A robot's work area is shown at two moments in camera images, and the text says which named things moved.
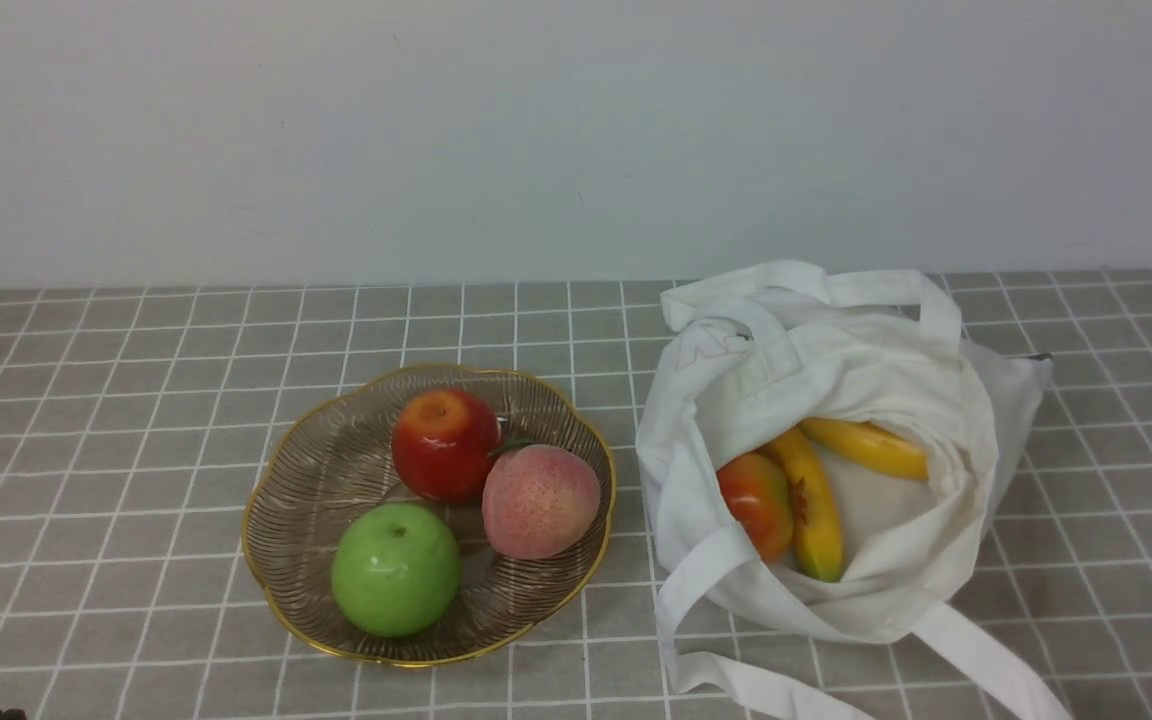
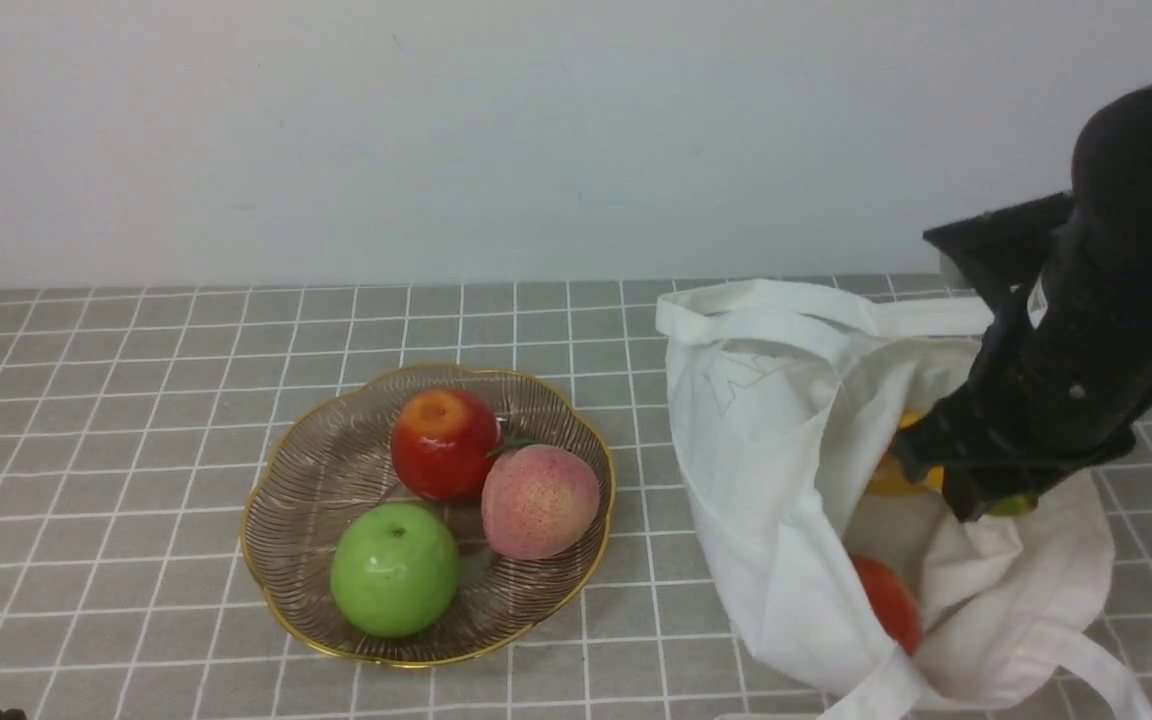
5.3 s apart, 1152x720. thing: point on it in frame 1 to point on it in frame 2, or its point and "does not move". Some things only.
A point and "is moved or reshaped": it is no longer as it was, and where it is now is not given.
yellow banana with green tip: x=817 y=525 to x=1015 y=505
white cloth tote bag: x=757 y=351 is moved or reshaped
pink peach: x=538 y=501 does not move
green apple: x=395 y=570 does not move
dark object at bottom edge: x=9 y=714 does not move
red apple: x=442 y=443 does not move
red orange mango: x=759 y=495 to x=892 y=603
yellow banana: x=865 y=444 to x=890 y=478
